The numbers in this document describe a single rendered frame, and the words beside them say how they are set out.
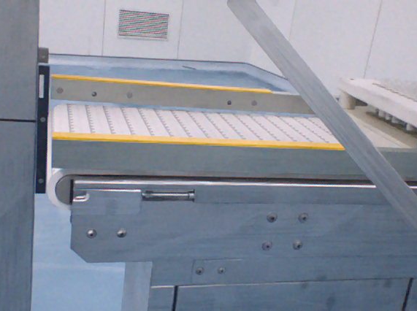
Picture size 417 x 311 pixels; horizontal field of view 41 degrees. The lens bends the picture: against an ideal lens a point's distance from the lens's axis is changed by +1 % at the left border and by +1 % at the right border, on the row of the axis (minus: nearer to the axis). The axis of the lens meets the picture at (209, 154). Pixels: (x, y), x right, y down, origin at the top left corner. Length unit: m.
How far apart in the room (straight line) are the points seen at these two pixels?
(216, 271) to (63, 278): 1.41
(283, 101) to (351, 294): 0.31
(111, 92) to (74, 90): 0.05
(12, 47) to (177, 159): 0.34
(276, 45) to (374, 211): 0.26
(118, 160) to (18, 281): 0.44
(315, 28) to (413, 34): 1.21
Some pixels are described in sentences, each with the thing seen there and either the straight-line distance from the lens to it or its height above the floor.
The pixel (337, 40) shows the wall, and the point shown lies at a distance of 5.35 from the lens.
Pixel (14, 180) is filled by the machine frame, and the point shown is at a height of 0.77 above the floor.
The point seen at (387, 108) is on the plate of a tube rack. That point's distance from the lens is 0.81.
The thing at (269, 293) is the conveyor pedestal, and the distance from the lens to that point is 0.77.
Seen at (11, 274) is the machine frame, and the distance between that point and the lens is 0.96.
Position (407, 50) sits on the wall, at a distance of 4.74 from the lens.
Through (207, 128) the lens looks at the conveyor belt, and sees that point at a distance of 0.77.
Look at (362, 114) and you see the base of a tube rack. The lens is 0.90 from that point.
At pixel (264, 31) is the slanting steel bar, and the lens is 0.57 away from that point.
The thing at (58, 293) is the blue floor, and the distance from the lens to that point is 2.00.
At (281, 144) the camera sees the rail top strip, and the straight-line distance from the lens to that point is 0.61.
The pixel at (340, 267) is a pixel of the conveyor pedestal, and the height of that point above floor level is 0.75.
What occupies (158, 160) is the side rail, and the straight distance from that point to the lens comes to 0.58.
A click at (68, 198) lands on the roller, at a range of 0.60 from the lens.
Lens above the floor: 1.11
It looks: 19 degrees down
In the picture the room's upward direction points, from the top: 8 degrees clockwise
